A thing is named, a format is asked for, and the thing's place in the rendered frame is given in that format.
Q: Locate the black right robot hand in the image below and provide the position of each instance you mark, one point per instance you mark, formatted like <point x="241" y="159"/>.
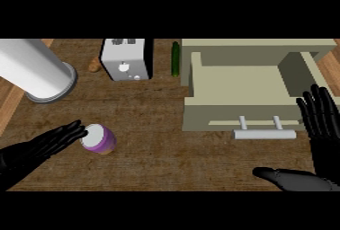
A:
<point x="322" y="125"/>

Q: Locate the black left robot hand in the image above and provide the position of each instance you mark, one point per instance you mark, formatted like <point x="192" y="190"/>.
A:
<point x="36" y="149"/>

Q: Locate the purple can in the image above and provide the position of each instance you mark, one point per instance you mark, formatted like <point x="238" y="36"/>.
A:
<point x="99" y="139"/>

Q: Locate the beige open drawer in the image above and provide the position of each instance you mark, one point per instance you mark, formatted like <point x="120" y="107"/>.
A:
<point x="241" y="92"/>

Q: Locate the white paper towel roll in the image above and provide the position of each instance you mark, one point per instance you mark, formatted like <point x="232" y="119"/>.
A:
<point x="33" y="70"/>

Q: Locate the beige cabinet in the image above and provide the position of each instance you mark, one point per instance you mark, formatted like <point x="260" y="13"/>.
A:
<point x="260" y="49"/>

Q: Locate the brown potato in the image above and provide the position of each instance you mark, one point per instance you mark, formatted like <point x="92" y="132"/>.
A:
<point x="93" y="65"/>

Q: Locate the silver toaster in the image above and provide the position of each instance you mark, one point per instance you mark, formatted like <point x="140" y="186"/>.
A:
<point x="126" y="60"/>

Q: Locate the green cucumber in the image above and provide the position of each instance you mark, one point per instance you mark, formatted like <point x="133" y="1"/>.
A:
<point x="176" y="59"/>

